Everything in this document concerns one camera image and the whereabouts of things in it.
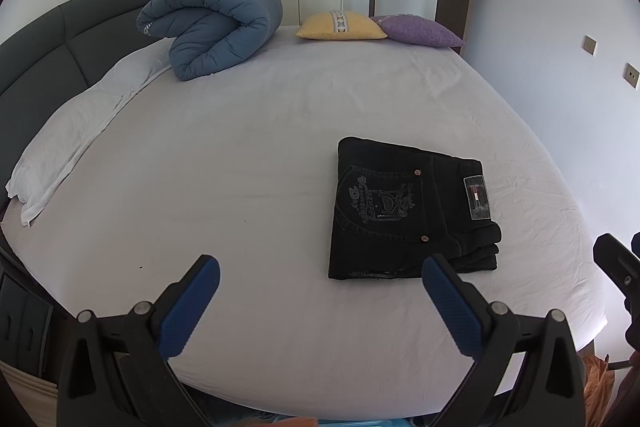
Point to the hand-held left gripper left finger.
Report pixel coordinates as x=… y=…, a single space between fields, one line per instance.
x=187 y=307

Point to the grey upholstered headboard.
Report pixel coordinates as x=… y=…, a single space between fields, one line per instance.
x=45 y=52

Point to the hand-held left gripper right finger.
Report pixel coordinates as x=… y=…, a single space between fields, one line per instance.
x=450 y=302

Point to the black jeans pants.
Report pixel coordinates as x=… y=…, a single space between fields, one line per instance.
x=390 y=232

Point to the wall socket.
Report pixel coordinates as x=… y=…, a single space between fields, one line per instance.
x=590 y=45
x=632 y=75

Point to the white bed pillows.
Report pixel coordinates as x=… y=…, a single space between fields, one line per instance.
x=75 y=132

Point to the blue folded duvet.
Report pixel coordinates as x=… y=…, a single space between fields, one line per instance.
x=215 y=17

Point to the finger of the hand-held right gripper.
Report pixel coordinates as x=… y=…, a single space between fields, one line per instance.
x=617 y=262

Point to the dark grey nightstand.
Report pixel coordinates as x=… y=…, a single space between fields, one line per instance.
x=22 y=322

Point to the yellow pillow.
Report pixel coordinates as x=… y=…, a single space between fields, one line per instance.
x=340 y=27

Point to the bed with white sheet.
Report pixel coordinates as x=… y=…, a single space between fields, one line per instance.
x=225 y=157

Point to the purple pillow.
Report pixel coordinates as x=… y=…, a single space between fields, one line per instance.
x=420 y=32

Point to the orange cloth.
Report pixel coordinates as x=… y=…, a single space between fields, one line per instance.
x=597 y=392

